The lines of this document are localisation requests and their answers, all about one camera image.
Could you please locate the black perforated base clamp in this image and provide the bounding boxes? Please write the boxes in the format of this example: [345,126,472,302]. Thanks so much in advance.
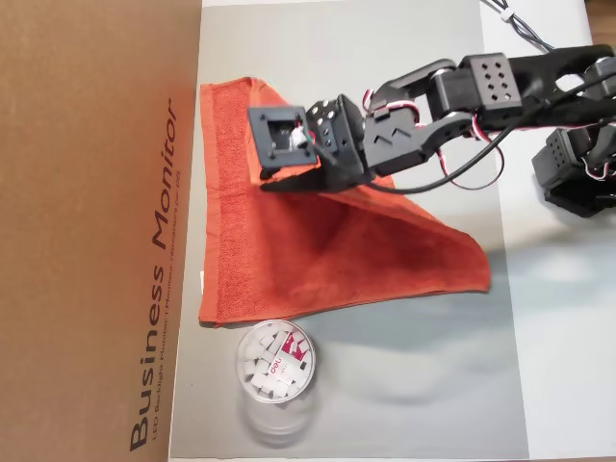
[543,187,616,220]

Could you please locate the clear plastic jar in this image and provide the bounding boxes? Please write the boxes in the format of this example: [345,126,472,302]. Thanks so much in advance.
[234,319,321,447]

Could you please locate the red white paper label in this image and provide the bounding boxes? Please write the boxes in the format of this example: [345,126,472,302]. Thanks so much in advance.
[271,331,312,386]

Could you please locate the black camera cable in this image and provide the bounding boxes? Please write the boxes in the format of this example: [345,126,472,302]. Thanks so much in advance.
[312,86,569,194]

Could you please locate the black square wrist camera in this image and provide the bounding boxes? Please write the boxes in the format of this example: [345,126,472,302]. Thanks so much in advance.
[247,104,322,182]

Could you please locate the orange terry towel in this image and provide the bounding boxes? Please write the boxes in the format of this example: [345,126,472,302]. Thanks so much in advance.
[197,75,492,328]

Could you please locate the black power cable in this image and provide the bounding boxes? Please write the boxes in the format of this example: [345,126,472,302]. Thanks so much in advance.
[480,0,559,54]

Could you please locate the grey table mat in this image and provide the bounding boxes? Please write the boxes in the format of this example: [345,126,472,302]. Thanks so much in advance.
[167,5,530,461]

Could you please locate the black and white cables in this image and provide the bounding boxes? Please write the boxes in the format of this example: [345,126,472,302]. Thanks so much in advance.
[479,0,559,54]

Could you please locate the red white servo wire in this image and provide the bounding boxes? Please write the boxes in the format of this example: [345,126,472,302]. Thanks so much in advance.
[432,143,506,190]

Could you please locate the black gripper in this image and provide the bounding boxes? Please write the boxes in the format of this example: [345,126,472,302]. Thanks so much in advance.
[260,93,370,193]

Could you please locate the brown cardboard monitor box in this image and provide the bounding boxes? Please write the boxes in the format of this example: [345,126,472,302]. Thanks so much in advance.
[0,0,203,462]

